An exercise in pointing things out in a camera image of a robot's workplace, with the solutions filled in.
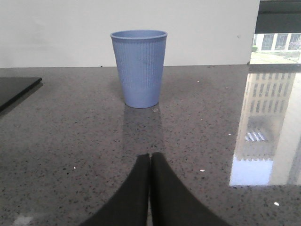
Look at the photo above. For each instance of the window with dark blind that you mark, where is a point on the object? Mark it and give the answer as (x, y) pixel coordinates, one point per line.
(277, 36)

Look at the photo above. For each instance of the light blue ribbed plastic cup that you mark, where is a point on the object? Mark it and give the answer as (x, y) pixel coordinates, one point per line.
(139, 56)

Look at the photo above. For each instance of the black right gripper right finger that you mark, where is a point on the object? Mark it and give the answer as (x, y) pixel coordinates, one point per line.
(172, 204)

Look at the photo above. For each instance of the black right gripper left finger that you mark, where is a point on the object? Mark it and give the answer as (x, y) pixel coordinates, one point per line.
(129, 205)

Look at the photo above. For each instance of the black glass gas cooktop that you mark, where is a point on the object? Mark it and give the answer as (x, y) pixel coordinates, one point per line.
(12, 88)

